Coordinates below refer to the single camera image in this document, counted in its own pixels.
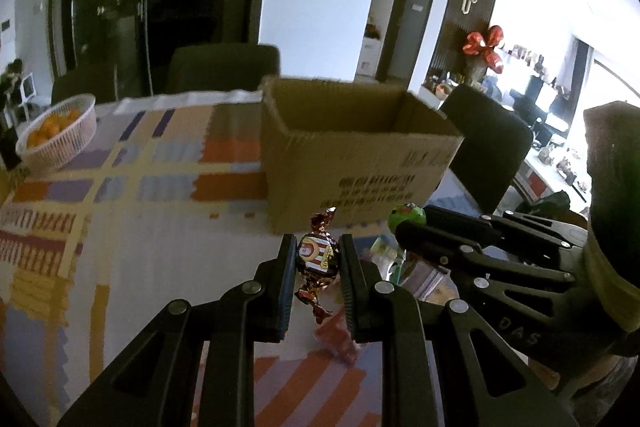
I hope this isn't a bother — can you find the white hallway shelf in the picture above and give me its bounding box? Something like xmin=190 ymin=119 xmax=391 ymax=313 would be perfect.
xmin=357 ymin=24 xmax=381 ymax=80

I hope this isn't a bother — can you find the white mesh basket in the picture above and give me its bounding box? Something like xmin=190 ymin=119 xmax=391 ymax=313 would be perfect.
xmin=15 ymin=93 xmax=97 ymax=172

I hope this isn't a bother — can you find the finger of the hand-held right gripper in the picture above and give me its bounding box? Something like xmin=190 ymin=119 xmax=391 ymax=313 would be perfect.
xmin=424 ymin=205 xmax=590 ymax=253
xmin=395 ymin=221 xmax=576 ymax=308

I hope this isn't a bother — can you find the white display shelf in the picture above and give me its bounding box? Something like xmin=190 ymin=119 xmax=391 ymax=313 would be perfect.
xmin=500 ymin=42 xmax=592 ymax=195

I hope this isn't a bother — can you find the brown striped candy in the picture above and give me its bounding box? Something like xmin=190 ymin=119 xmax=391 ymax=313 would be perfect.
xmin=294 ymin=207 xmax=342 ymax=325

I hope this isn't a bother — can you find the grey interior door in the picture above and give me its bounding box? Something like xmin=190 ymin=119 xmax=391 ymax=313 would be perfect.
xmin=375 ymin=0 xmax=446 ymax=82

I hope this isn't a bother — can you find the pile of oranges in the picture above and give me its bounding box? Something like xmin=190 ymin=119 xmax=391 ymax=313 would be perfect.
xmin=26 ymin=107 xmax=83 ymax=150

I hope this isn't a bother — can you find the clear snack packet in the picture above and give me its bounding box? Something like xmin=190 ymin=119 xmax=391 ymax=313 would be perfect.
xmin=400 ymin=257 xmax=453 ymax=304

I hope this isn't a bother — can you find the green snack packet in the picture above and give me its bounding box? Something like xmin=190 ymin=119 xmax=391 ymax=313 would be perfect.
xmin=370 ymin=234 xmax=403 ymax=280

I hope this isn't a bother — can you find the red foil balloon flower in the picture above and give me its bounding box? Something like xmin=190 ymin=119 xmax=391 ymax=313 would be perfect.
xmin=461 ymin=25 xmax=506 ymax=74

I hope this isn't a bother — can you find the dark dining chair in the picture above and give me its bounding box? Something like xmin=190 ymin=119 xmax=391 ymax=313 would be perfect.
xmin=52 ymin=67 xmax=119 ymax=105
xmin=439 ymin=84 xmax=534 ymax=214
xmin=167 ymin=44 xmax=281 ymax=95

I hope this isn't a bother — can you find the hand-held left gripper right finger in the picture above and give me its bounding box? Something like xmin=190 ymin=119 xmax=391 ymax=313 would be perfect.
xmin=339 ymin=234 xmax=581 ymax=427

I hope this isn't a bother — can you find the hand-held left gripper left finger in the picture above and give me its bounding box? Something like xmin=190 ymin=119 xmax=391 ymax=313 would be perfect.
xmin=56 ymin=233 xmax=299 ymax=427

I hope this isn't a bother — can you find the red snack packet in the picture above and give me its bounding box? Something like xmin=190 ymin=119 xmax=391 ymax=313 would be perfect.
xmin=315 ymin=316 xmax=362 ymax=366

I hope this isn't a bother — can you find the brown cardboard box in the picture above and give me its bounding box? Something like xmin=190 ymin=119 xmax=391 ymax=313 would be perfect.
xmin=259 ymin=76 xmax=466 ymax=235

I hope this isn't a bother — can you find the green candy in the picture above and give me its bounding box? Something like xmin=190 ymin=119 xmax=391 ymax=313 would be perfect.
xmin=389 ymin=203 xmax=427 ymax=233

